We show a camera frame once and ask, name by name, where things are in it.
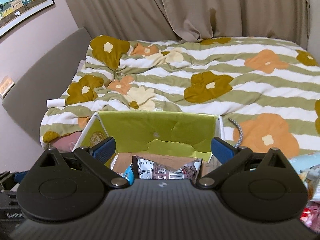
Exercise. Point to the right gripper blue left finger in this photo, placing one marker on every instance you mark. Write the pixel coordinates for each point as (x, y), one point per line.
(104, 150)

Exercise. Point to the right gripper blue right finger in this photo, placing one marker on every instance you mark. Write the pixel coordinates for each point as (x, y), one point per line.
(222, 150)

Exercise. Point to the light blue snack bag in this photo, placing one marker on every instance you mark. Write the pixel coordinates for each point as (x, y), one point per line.
(129, 174)

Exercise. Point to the purple clear snack bag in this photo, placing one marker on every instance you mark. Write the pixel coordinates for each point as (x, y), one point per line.
(148, 169)

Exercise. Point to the pale yellow green snack bag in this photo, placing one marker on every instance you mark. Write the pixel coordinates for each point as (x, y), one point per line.
(310, 178)

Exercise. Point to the pink striped snack bag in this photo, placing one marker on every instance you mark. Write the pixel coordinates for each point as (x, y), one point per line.
(311, 217)

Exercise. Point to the pink plush toy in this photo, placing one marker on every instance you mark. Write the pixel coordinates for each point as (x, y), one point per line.
(66, 143)

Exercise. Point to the green yellow cardboard box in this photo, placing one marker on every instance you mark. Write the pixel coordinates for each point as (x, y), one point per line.
(169, 138)

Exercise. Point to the green striped floral duvet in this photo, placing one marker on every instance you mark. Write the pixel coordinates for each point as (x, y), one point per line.
(266, 90)

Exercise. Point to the grey upholstered headboard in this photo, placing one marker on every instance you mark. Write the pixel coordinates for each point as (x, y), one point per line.
(47, 79)

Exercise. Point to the beige curtain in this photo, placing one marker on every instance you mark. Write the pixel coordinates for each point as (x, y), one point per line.
(193, 20)

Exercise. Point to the framed houses picture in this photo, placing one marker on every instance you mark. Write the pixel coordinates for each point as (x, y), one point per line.
(14, 12)

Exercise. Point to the small wall sign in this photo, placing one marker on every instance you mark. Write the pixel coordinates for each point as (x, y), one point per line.
(5, 86)

